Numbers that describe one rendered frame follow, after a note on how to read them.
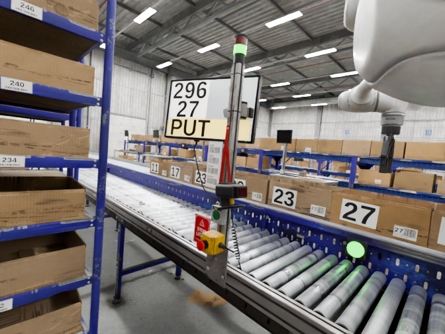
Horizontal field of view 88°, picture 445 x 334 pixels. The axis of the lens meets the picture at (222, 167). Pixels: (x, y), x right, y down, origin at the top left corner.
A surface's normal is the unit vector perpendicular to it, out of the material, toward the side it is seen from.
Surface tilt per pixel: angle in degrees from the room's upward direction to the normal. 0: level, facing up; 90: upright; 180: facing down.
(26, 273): 91
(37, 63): 91
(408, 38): 120
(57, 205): 91
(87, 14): 91
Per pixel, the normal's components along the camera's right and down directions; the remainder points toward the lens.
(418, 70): -0.60, 0.74
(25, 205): 0.66, 0.12
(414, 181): -0.74, -0.03
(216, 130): -0.42, -0.04
